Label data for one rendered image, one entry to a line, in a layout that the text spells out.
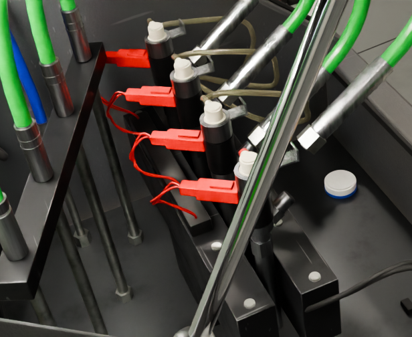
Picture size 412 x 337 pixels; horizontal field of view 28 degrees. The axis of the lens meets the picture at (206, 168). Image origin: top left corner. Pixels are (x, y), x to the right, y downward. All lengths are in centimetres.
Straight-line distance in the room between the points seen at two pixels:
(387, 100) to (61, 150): 41
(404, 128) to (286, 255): 25
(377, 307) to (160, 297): 24
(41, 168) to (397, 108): 44
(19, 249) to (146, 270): 36
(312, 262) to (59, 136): 26
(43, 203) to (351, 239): 42
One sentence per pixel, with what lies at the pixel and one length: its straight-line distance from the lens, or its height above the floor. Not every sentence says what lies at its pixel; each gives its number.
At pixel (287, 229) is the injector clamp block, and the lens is 81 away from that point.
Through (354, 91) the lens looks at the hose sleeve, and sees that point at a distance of 70.
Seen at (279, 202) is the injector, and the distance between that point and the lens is 73.
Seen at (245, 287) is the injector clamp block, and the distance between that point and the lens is 76.
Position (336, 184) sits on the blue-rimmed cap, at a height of 85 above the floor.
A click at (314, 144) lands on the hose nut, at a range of 70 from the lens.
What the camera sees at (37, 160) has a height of 112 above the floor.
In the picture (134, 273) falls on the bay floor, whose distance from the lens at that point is 100.
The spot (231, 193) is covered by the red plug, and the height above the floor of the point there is 107.
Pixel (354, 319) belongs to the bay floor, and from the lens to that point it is 92.
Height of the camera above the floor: 156
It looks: 41 degrees down
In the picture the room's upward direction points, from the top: 11 degrees counter-clockwise
